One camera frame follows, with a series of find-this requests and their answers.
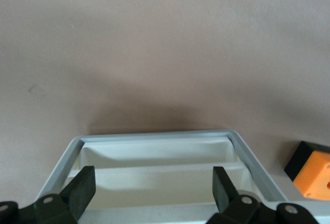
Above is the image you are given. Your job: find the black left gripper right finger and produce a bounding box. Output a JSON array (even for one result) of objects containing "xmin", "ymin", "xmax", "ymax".
[{"xmin": 208, "ymin": 166, "xmax": 261, "ymax": 224}]

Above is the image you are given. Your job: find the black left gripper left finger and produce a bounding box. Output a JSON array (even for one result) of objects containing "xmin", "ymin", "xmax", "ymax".
[{"xmin": 33, "ymin": 166, "xmax": 96, "ymax": 224}]

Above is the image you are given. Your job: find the white plastic drawer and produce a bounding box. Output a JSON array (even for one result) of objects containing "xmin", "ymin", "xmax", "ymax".
[
  {"xmin": 77, "ymin": 136, "xmax": 236, "ymax": 169},
  {"xmin": 61, "ymin": 162, "xmax": 253, "ymax": 211}
]

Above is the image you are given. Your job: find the white drawer cabinet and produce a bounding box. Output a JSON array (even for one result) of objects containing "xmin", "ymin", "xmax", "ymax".
[{"xmin": 33, "ymin": 128, "xmax": 330, "ymax": 224}]

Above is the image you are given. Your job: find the brown table cover sheet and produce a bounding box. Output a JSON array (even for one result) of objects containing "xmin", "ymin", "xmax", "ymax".
[{"xmin": 0, "ymin": 0, "xmax": 330, "ymax": 209}]

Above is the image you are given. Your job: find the orange button enclosure box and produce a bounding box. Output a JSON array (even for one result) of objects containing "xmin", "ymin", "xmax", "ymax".
[{"xmin": 284, "ymin": 141, "xmax": 330, "ymax": 199}]

